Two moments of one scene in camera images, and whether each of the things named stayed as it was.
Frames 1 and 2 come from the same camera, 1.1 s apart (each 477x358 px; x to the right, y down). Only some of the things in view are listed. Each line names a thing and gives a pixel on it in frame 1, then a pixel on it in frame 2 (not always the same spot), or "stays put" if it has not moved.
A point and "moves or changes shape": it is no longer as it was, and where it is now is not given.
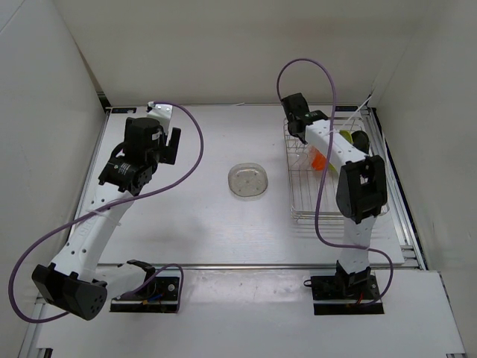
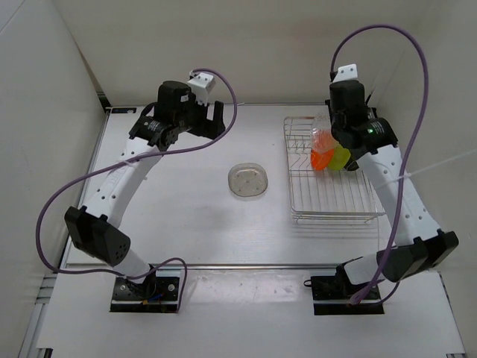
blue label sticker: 124,110 stays put
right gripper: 303,141 → 332,115
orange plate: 319,162 stays put
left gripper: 168,152 → 206,127
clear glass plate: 302,160 moves or changes shape
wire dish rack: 306,167 stays put
